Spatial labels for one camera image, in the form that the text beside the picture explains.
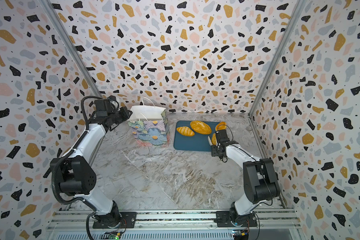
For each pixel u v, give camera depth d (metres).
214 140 1.00
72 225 0.73
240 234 0.72
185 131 1.06
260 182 0.46
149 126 0.85
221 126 1.10
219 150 0.69
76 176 0.46
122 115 0.78
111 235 0.70
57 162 0.41
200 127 1.07
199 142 1.04
